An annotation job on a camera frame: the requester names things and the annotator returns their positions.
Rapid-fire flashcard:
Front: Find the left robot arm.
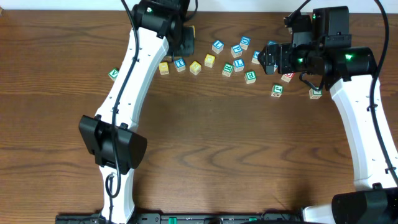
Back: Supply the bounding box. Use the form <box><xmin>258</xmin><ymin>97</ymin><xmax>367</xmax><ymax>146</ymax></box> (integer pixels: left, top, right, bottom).
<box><xmin>78</xmin><ymin>0</ymin><xmax>195</xmax><ymax>223</ymax></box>

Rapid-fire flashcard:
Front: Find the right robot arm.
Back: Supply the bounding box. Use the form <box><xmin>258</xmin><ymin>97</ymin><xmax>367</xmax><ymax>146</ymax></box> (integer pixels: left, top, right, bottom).
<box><xmin>258</xmin><ymin>6</ymin><xmax>397</xmax><ymax>223</ymax></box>

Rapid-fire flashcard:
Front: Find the yellow block top row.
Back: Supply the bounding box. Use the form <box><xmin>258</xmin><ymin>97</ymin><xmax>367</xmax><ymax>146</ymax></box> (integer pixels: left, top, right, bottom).
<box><xmin>190</xmin><ymin>26</ymin><xmax>196</xmax><ymax>39</ymax></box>

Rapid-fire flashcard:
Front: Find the red letter U block right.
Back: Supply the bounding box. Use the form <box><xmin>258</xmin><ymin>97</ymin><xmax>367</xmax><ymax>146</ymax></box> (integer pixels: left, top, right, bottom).
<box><xmin>281</xmin><ymin>73</ymin><xmax>295</xmax><ymax>83</ymax></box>

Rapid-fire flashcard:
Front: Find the blue block upper right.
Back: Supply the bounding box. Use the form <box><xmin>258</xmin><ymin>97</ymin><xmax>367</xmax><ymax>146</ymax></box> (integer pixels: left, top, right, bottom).
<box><xmin>267</xmin><ymin>40</ymin><xmax>278</xmax><ymax>47</ymax></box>

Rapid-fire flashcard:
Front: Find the blue letter T block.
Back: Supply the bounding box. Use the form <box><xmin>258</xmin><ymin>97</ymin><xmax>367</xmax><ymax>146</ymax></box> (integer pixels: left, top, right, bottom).
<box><xmin>174</xmin><ymin>58</ymin><xmax>186</xmax><ymax>72</ymax></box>

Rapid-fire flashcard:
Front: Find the blue number 5 block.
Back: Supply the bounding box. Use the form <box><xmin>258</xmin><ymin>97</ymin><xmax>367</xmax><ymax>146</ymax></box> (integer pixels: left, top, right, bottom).
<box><xmin>251</xmin><ymin>50</ymin><xmax>260</xmax><ymax>64</ymax></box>

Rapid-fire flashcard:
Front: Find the green letter J block lower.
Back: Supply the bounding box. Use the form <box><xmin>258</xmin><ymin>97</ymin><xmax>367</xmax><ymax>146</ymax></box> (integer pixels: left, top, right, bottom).
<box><xmin>271</xmin><ymin>84</ymin><xmax>284</xmax><ymax>98</ymax></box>

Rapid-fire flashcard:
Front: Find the yellow block centre upper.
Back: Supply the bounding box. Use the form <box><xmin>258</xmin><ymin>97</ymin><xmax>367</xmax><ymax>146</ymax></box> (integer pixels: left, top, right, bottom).
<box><xmin>204</xmin><ymin>54</ymin><xmax>216</xmax><ymax>68</ymax></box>

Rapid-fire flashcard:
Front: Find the yellow letter O block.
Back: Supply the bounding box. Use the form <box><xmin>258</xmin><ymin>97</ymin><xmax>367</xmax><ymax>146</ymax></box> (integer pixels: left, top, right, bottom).
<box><xmin>159</xmin><ymin>62</ymin><xmax>169</xmax><ymax>75</ymax></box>

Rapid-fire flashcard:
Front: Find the blue letter L block upper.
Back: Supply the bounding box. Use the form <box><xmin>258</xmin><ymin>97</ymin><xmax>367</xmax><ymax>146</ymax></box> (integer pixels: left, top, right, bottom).
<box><xmin>212</xmin><ymin>40</ymin><xmax>224</xmax><ymax>54</ymax></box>

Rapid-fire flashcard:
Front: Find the blue letter l block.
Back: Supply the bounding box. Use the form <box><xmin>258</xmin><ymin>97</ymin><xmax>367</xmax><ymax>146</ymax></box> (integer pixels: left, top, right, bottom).
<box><xmin>212</xmin><ymin>40</ymin><xmax>224</xmax><ymax>54</ymax></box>
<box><xmin>233</xmin><ymin>58</ymin><xmax>244</xmax><ymax>72</ymax></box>

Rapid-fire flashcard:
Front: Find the green letter B block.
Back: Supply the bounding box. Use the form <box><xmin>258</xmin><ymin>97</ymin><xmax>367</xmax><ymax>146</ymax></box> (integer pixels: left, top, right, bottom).
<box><xmin>244</xmin><ymin>71</ymin><xmax>257</xmax><ymax>84</ymax></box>

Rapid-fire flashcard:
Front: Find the green number 4 block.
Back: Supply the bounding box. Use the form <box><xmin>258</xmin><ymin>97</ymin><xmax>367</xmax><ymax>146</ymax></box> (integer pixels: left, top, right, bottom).
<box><xmin>308</xmin><ymin>88</ymin><xmax>323</xmax><ymax>100</ymax></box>

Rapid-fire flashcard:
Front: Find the blue letter D block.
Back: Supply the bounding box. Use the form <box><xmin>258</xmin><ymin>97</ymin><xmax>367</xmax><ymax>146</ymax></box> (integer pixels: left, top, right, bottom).
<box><xmin>239</xmin><ymin>36</ymin><xmax>251</xmax><ymax>50</ymax></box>

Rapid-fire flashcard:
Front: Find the blue letter L block lower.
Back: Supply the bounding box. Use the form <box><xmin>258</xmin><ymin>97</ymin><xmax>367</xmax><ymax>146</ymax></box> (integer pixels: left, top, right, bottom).
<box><xmin>233</xmin><ymin>58</ymin><xmax>244</xmax><ymax>72</ymax></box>

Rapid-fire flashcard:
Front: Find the blue letter P block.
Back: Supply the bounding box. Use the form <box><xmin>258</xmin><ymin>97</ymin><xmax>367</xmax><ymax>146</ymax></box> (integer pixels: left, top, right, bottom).
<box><xmin>231</xmin><ymin>44</ymin><xmax>243</xmax><ymax>58</ymax></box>

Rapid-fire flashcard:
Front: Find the green letter R block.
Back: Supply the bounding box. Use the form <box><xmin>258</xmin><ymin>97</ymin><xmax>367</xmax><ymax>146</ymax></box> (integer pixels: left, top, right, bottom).
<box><xmin>222</xmin><ymin>63</ymin><xmax>233</xmax><ymax>77</ymax></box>

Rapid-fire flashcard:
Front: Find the green letter V block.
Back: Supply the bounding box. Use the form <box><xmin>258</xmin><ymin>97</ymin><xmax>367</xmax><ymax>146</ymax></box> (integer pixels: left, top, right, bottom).
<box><xmin>108</xmin><ymin>68</ymin><xmax>119</xmax><ymax>81</ymax></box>

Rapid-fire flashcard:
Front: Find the left black cable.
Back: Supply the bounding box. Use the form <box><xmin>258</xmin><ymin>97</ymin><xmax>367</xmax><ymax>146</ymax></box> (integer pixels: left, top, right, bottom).
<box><xmin>104</xmin><ymin>0</ymin><xmax>198</xmax><ymax>224</ymax></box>

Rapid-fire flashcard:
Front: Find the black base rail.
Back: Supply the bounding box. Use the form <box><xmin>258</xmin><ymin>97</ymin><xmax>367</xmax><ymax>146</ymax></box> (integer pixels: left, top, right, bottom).
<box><xmin>55</xmin><ymin>212</ymin><xmax>303</xmax><ymax>224</ymax></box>

